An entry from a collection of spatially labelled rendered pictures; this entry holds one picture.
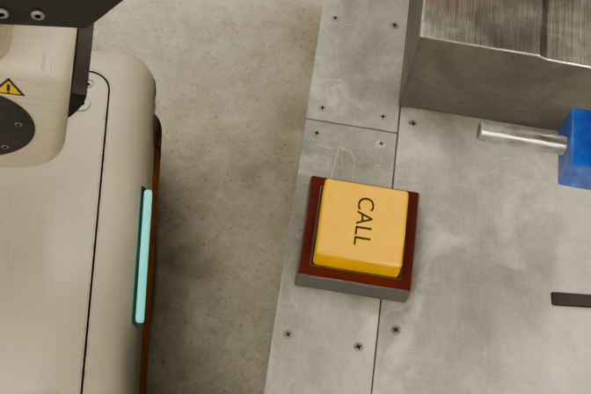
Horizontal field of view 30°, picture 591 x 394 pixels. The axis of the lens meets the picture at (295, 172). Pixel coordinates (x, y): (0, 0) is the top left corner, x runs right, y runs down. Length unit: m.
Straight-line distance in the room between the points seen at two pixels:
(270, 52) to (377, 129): 1.03
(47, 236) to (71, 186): 0.07
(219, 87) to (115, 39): 0.20
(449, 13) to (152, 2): 1.16
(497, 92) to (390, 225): 0.14
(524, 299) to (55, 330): 0.68
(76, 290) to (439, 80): 0.65
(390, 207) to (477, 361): 0.12
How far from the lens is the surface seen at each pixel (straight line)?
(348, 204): 0.77
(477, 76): 0.82
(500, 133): 0.70
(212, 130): 1.78
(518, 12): 0.82
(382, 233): 0.76
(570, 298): 0.81
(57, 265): 1.36
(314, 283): 0.77
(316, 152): 0.83
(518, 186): 0.85
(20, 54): 0.87
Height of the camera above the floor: 1.51
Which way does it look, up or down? 60 degrees down
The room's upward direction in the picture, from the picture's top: 10 degrees clockwise
